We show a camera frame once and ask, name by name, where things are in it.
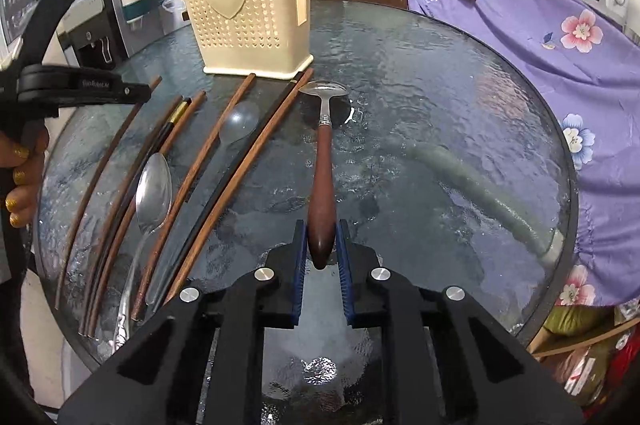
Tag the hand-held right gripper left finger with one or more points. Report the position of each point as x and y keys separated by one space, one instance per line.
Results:
x=299 y=277

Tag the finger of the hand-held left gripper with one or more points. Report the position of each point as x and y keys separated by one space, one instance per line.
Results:
x=90 y=87

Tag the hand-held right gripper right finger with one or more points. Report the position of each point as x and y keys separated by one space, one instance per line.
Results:
x=344 y=277

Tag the black chopstick with gold band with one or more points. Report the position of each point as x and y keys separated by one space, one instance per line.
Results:
x=176 y=117

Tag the brown wooden chopstick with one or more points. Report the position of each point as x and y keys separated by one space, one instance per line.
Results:
x=200 y=170
x=82 y=210
x=187 y=120
x=247 y=175

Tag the all-metal spoon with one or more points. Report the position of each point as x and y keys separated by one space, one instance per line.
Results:
x=154 y=195

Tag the clear plastic spoon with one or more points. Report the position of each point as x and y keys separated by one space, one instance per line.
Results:
x=240 y=121

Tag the dark brown chopstick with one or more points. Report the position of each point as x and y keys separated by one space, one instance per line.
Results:
x=102 y=245

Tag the cream plastic utensil holder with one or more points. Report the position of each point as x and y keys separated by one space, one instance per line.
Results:
x=235 y=5

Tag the person's left hand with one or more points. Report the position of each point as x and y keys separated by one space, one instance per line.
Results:
x=27 y=155

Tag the water dispenser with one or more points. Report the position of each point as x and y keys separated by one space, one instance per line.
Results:
x=90 y=30

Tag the grey table leg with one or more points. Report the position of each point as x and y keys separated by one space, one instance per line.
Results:
x=480 y=190

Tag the green bag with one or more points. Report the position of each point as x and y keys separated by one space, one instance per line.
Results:
x=575 y=320

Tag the red bag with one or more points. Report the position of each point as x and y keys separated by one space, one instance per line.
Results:
x=622 y=355

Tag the purple floral cloth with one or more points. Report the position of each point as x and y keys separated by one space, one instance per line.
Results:
x=540 y=55

